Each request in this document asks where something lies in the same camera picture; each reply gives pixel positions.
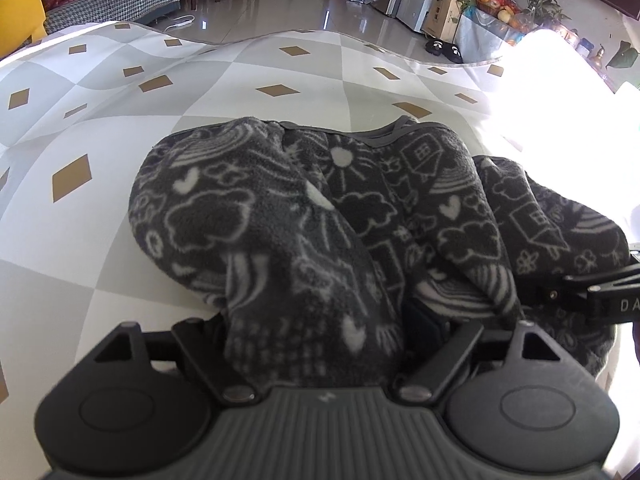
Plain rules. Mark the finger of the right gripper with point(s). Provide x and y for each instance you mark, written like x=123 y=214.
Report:
x=570 y=291

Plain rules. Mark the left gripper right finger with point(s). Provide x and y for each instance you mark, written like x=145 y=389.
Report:
x=435 y=351

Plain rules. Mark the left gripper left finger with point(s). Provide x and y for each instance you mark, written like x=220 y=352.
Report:
x=202 y=344

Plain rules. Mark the dark grey doodle fleece jacket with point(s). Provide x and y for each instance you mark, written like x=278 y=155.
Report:
x=332 y=256

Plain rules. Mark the black white slippers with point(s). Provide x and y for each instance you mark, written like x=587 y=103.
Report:
x=449 y=51

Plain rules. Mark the grey white checkered tablecloth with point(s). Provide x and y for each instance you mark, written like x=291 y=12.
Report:
x=80 y=114

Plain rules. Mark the cardboard box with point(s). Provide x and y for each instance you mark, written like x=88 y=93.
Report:
x=442 y=19

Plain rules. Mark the fruit bowl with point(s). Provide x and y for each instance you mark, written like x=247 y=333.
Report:
x=504 y=10

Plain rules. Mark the checkered grey sofa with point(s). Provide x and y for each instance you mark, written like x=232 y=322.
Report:
x=81 y=12

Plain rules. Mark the yellow plastic chair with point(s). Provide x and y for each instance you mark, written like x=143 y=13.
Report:
x=20 y=21

